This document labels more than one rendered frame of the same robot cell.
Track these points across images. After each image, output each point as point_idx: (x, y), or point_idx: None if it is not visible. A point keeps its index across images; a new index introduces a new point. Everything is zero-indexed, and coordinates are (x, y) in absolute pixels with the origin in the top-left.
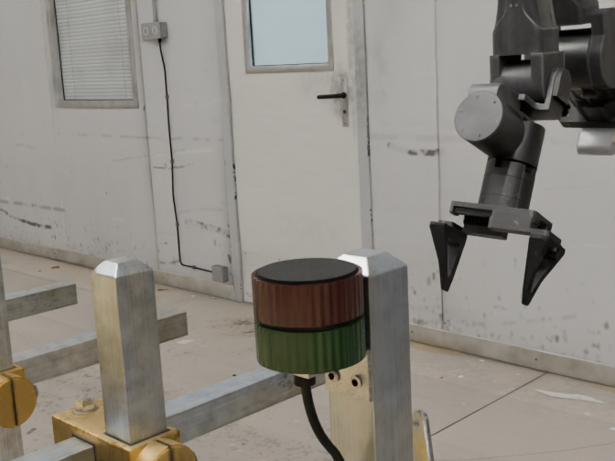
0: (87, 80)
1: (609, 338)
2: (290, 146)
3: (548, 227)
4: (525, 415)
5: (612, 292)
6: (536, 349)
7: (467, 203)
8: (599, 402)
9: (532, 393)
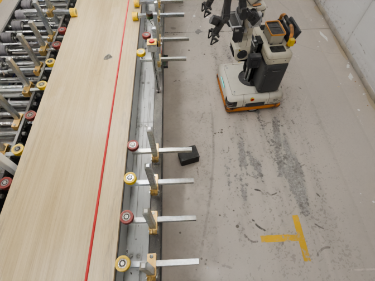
0: None
1: (342, 27)
2: None
3: (210, 9)
4: (307, 35)
5: (349, 16)
6: (332, 22)
7: (204, 2)
8: (327, 40)
9: (317, 31)
